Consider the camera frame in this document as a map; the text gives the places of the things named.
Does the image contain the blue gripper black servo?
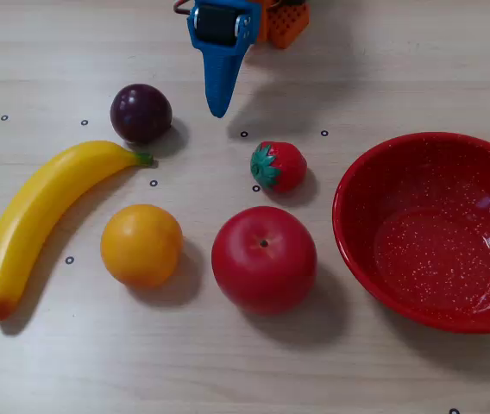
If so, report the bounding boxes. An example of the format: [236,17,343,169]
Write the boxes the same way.
[187,0,258,119]

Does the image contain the yellow orange peach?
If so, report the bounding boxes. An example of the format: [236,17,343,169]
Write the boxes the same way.
[100,204,184,289]

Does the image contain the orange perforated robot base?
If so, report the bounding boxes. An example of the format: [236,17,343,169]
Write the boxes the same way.
[266,0,311,50]

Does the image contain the red speckled bowl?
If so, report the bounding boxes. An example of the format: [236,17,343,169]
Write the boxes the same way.
[332,131,490,336]

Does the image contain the dark purple plum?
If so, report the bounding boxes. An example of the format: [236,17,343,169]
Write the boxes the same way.
[110,83,173,145]

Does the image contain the red strawberry green leaves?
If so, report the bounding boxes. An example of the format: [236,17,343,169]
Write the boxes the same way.
[250,141,308,194]

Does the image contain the red plastic apple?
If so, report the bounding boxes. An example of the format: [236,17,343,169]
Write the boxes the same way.
[210,205,318,317]

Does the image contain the yellow plastic banana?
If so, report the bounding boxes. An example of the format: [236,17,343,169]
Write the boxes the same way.
[0,140,154,323]

